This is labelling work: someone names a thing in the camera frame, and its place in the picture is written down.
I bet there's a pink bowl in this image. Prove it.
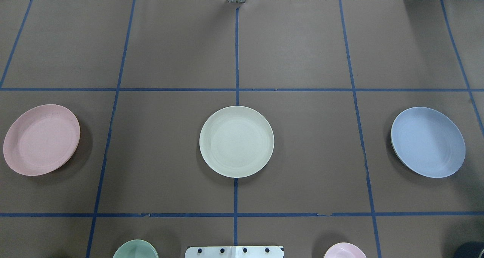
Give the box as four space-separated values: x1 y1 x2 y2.
323 242 366 258

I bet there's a blue plate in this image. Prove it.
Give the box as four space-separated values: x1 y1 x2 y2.
390 107 466 179

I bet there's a green bowl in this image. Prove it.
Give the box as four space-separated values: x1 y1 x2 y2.
113 239 159 258

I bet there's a pink plate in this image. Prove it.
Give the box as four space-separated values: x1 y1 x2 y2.
3 104 80 176

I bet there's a cream plate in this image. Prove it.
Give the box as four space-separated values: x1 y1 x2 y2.
199 106 275 178

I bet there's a dark blue pot with lid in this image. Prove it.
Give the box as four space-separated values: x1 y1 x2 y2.
453 241 484 258

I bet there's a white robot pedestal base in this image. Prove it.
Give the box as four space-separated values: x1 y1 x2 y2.
185 246 285 258

